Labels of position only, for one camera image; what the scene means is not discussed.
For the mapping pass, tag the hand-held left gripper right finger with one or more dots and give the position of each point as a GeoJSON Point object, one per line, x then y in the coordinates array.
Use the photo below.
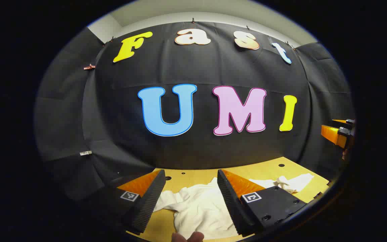
{"type": "Point", "coordinates": [230, 205]}

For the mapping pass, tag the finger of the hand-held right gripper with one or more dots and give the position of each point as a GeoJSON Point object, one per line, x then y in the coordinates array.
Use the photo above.
{"type": "Point", "coordinates": [341, 121]}
{"type": "Point", "coordinates": [333, 134]}

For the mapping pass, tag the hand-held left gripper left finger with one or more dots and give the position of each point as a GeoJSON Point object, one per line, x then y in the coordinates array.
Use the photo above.
{"type": "Point", "coordinates": [149, 205]}

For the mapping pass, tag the cream white sweatshirt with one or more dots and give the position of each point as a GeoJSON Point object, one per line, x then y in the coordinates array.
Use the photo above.
{"type": "Point", "coordinates": [197, 208]}

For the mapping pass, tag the small white cloth clip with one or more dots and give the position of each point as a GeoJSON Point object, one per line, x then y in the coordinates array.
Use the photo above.
{"type": "Point", "coordinates": [86, 153]}

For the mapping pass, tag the black backdrop cloth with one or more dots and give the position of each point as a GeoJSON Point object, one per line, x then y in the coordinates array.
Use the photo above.
{"type": "Point", "coordinates": [213, 67]}

